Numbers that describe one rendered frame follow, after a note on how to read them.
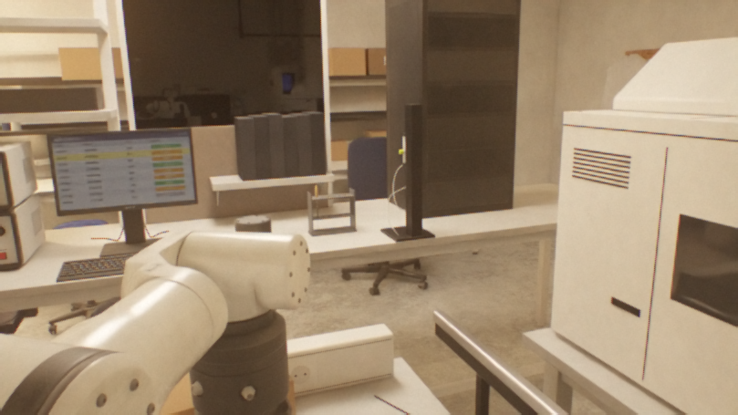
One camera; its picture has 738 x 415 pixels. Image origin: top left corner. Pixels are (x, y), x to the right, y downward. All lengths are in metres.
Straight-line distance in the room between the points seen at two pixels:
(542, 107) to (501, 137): 3.47
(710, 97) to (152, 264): 1.03
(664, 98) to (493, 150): 1.44
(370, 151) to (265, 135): 1.95
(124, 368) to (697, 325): 0.99
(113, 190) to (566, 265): 1.63
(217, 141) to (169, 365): 2.31
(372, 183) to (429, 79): 1.99
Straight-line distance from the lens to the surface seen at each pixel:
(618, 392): 1.24
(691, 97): 1.23
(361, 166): 4.26
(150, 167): 2.22
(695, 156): 1.06
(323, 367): 1.13
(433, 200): 2.49
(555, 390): 1.44
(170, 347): 0.35
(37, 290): 2.04
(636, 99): 1.31
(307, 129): 2.48
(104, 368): 0.24
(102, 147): 2.23
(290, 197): 2.71
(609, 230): 1.21
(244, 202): 2.68
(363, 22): 5.15
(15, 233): 2.21
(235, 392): 0.49
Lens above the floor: 1.51
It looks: 13 degrees down
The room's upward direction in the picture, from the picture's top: 1 degrees counter-clockwise
